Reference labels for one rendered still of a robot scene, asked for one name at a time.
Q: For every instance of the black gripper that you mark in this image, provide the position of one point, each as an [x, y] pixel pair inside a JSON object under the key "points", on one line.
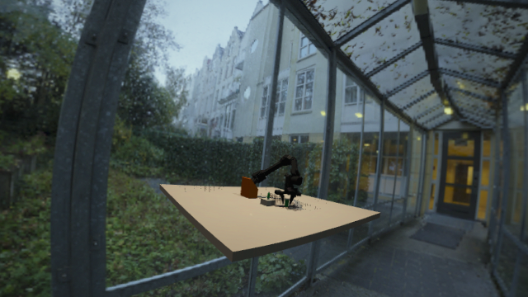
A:
{"points": [[281, 193]]}

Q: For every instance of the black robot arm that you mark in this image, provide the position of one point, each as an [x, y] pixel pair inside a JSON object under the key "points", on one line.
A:
{"points": [[286, 160]]}

